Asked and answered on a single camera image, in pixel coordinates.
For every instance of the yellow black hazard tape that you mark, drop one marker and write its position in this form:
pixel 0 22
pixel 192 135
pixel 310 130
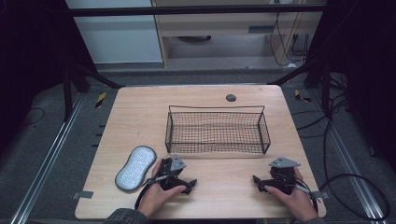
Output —
pixel 300 96
pixel 100 100

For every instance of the grey tape strip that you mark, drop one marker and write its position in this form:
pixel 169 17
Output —
pixel 322 195
pixel 82 195

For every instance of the white cabinet panel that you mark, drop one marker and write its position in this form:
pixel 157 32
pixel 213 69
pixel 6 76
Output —
pixel 118 37

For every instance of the black curtain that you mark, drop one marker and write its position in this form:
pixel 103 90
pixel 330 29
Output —
pixel 31 62
pixel 370 77

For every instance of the light wooden desk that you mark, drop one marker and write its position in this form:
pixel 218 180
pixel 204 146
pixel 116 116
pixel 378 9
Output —
pixel 218 21

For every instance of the person's right hand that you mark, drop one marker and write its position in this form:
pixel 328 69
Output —
pixel 297 203

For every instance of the black metal stand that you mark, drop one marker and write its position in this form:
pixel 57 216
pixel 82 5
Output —
pixel 67 93
pixel 325 90

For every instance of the silver scrub sponge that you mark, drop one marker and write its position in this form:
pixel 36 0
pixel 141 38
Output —
pixel 136 168

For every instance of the grey table grommet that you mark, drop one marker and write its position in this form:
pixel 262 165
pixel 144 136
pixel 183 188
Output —
pixel 231 98

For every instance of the black horizontal frame bar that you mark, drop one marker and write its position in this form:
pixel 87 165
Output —
pixel 186 11

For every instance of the person's left hand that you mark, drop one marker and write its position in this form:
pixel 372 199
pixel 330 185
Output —
pixel 155 199

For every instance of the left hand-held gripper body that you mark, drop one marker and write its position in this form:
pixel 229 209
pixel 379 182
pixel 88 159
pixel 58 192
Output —
pixel 169 179

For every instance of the aluminium floor rail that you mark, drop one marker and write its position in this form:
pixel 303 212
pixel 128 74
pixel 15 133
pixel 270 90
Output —
pixel 345 155
pixel 46 158

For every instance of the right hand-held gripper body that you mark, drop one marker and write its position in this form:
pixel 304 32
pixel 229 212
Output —
pixel 282 179

